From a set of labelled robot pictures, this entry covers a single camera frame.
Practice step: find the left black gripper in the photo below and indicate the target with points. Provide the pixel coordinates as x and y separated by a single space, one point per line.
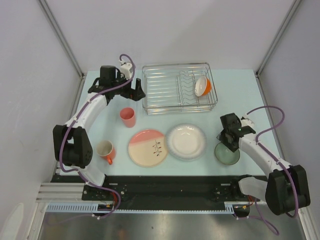
134 94

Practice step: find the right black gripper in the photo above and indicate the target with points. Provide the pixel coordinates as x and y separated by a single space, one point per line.
222 135

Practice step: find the green celadon bowl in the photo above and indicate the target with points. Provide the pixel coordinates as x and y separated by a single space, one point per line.
226 156

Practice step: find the pink tumbler cup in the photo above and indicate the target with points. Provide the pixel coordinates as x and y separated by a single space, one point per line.
128 117

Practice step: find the white deep plate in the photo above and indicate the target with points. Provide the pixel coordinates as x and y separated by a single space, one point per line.
186 142

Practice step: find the orange white bowl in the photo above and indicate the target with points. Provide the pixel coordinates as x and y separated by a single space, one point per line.
202 86

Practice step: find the pink cream leaf plate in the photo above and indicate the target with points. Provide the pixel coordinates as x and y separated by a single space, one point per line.
148 148

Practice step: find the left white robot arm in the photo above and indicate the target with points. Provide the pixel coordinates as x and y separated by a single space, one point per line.
72 146

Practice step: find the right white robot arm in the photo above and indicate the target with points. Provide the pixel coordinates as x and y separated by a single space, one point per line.
286 188

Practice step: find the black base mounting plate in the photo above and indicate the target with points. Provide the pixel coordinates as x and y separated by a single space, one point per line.
176 193

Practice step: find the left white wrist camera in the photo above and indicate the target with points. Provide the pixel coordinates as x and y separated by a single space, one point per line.
126 68

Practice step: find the chrome wire dish rack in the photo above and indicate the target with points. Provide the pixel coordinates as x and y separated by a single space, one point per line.
171 88

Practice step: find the orange mug with handle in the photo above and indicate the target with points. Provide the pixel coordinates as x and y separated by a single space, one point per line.
106 150

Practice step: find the aluminium frame rail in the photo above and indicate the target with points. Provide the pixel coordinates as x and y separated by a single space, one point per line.
60 193

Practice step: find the white slotted cable duct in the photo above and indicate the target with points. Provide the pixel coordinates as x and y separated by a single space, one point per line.
95 208

